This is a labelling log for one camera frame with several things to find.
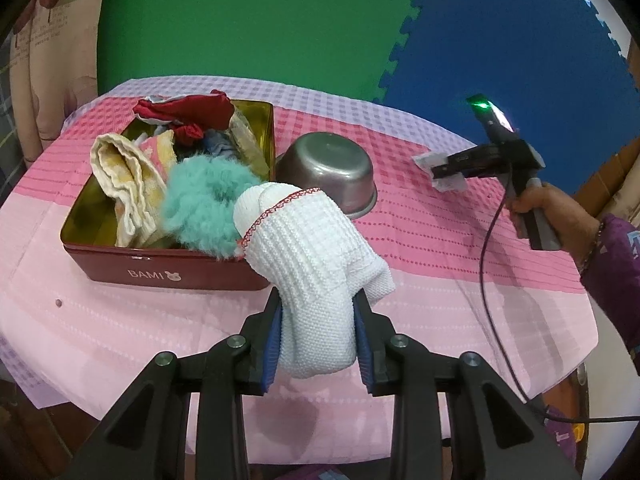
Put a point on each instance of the teal fuzzy cloth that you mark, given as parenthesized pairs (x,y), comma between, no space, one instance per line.
(205,200)

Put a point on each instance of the brown wooden furniture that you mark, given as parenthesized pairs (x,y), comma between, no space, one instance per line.
(620,180)

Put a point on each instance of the small white packet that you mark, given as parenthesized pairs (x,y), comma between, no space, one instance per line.
(430,165)

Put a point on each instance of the green foam mat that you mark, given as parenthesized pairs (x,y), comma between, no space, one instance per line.
(250,20)

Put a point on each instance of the red cloth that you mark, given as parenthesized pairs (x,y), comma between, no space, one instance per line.
(195,110)

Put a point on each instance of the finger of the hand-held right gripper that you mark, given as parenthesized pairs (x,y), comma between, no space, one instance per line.
(470,159)
(470,173)

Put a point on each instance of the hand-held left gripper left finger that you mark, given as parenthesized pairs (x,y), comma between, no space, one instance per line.
(270,345)

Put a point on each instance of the beige floral curtain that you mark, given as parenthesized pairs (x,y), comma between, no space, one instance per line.
(55,60)

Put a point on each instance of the white knitted sock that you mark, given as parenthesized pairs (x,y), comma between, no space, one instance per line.
(310,270)

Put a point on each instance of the metal bowl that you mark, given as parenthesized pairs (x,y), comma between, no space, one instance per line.
(325,170)

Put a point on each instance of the blue foam mat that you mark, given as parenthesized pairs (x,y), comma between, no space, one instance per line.
(500,35)

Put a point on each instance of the clear plastic bag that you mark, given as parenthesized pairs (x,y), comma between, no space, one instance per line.
(246,135)

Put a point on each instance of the person's right forearm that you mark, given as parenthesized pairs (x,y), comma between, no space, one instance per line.
(617,270)

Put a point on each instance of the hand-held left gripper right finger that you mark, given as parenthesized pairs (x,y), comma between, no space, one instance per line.
(363,347)

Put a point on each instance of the person's right hand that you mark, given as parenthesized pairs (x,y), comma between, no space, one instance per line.
(570,225)

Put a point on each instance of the pink checkered tablecloth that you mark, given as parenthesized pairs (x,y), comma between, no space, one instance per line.
(440,250)

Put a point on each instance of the red metal tin box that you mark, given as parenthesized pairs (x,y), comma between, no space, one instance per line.
(165,272)

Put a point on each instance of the yellow striped towel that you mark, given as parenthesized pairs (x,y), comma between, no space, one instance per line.
(130,185)

